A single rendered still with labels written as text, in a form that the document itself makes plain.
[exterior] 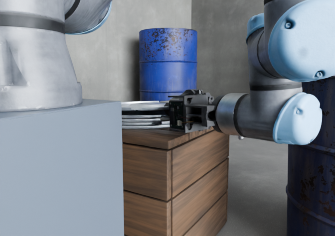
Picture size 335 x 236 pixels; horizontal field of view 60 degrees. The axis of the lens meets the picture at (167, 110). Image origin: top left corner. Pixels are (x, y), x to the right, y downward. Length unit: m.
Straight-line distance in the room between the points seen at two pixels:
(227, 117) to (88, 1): 0.28
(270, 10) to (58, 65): 0.24
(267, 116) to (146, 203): 0.34
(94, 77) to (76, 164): 2.56
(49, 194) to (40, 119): 0.08
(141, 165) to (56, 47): 0.36
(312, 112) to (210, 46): 3.58
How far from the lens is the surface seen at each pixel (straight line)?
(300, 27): 0.30
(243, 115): 0.47
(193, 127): 0.57
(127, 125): 0.71
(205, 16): 4.08
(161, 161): 0.61
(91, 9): 0.49
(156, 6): 3.61
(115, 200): 0.42
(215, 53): 3.94
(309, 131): 0.45
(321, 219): 0.77
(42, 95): 0.33
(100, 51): 2.95
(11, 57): 0.34
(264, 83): 0.44
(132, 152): 0.65
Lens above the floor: 0.49
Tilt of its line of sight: 8 degrees down
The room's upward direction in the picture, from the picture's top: straight up
